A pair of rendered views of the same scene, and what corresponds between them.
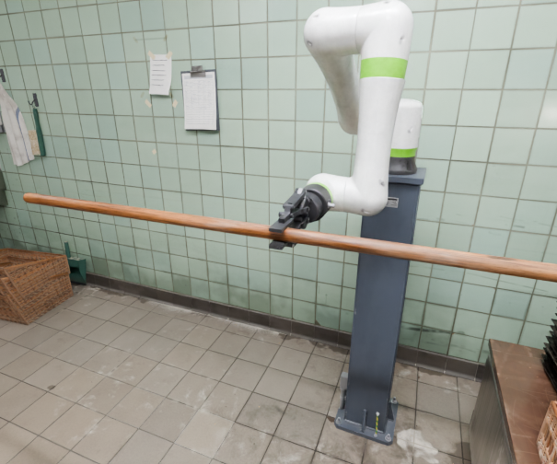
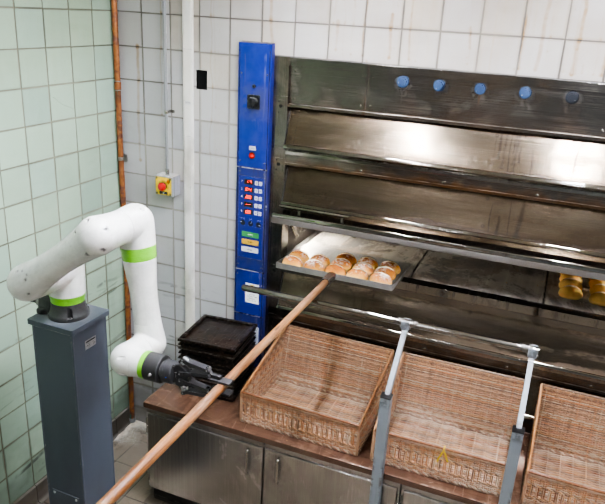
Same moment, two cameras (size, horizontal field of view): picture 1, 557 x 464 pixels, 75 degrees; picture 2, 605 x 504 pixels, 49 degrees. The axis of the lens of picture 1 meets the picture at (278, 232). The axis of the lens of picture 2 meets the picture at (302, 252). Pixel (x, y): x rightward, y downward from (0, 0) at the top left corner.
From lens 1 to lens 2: 2.03 m
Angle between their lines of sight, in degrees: 84
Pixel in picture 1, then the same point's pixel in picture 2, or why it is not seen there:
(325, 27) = (116, 235)
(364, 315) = (89, 460)
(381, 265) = (93, 401)
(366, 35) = (140, 233)
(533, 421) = (224, 415)
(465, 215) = not seen: hidden behind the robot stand
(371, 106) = (151, 279)
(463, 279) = not seen: hidden behind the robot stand
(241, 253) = not seen: outside the picture
